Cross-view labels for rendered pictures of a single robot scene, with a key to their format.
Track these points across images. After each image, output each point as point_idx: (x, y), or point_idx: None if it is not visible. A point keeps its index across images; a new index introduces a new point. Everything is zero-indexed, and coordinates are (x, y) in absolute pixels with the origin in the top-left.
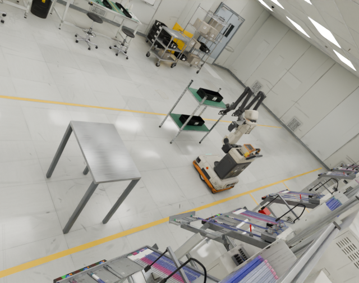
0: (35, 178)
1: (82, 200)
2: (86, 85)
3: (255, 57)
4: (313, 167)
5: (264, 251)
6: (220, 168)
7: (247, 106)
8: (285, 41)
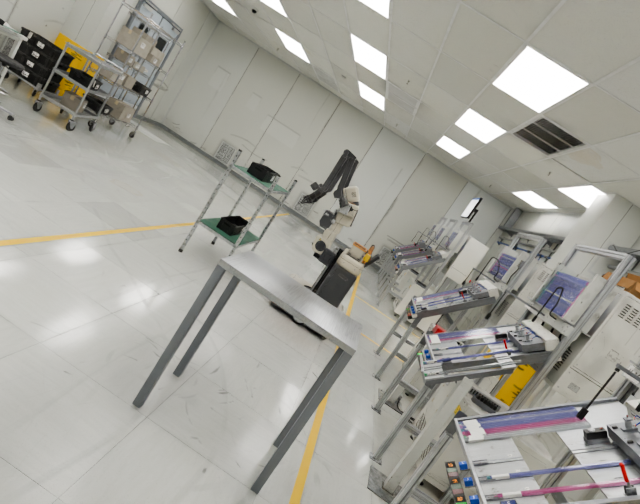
0: (126, 418)
1: (314, 400)
2: (4, 192)
3: (210, 98)
4: None
5: None
6: (329, 293)
7: (332, 183)
8: (256, 68)
